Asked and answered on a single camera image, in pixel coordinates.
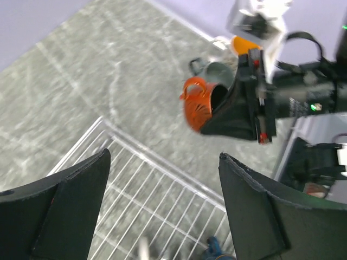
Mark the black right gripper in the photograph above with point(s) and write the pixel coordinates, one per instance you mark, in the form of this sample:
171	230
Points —
251	106

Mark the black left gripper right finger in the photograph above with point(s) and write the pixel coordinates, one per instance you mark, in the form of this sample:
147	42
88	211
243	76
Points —
269	220

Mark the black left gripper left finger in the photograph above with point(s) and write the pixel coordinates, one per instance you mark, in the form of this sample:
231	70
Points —
55	217

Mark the orange ceramic mug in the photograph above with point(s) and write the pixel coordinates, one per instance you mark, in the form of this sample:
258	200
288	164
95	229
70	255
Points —
201	98

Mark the pale blue ceramic mug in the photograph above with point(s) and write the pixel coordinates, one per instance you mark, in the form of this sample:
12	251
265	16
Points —
213	72

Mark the small dark blue mug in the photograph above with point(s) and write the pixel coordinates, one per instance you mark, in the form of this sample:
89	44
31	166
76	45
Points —
214	251

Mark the floral white ceramic mug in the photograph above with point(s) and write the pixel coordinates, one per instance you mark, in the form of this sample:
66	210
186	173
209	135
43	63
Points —
234	46

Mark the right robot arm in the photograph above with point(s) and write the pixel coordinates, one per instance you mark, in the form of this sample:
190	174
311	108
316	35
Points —
309	162

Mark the white wire dish rack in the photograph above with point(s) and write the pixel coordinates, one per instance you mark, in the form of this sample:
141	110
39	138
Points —
148	198

